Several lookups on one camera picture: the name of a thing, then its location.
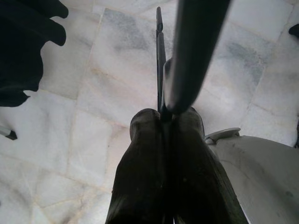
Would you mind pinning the black t-shirt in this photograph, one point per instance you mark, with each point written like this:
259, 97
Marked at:
21, 46

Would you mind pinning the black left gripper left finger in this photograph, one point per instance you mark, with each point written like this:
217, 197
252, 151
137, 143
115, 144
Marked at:
142, 168

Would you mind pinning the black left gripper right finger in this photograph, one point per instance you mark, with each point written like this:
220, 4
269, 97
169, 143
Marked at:
196, 168

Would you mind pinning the silver metal clothes rack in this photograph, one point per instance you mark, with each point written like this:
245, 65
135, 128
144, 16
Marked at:
8, 133

